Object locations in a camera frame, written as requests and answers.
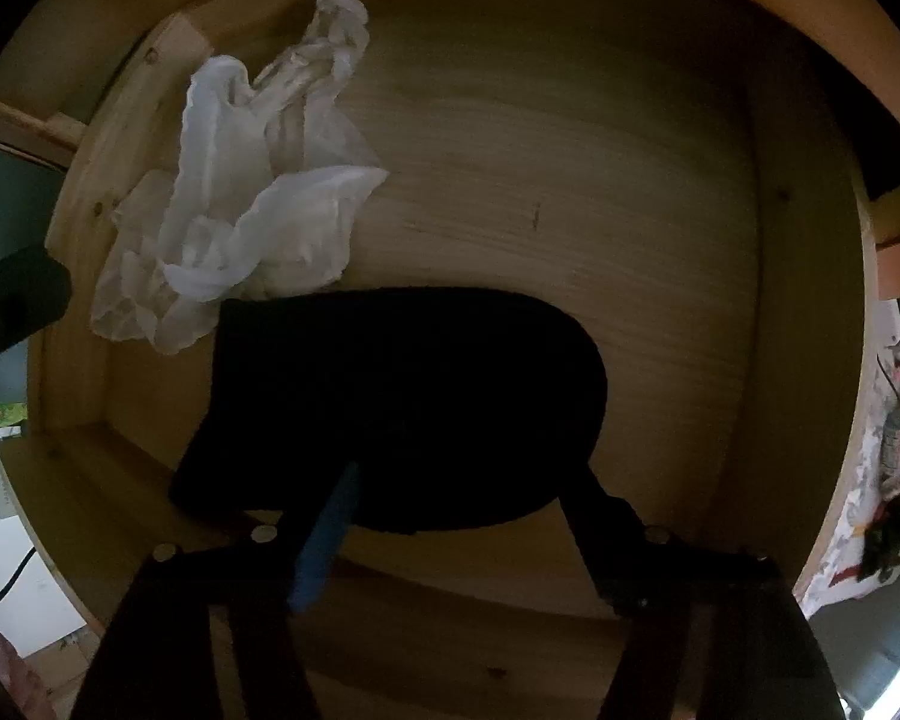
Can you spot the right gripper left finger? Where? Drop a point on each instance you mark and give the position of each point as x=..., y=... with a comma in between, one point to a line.
x=208, y=633

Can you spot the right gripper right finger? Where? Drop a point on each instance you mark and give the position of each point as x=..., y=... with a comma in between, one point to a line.
x=708, y=635

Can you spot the black underwear with waistband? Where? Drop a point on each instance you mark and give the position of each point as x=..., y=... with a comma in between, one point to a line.
x=429, y=409

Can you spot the wooden drawer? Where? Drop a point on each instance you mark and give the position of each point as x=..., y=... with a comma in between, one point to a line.
x=717, y=263

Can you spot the cream sheer fabric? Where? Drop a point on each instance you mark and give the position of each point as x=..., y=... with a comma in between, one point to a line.
x=269, y=179

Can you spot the brown wooden nightstand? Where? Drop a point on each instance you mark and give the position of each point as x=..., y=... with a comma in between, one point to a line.
x=651, y=61

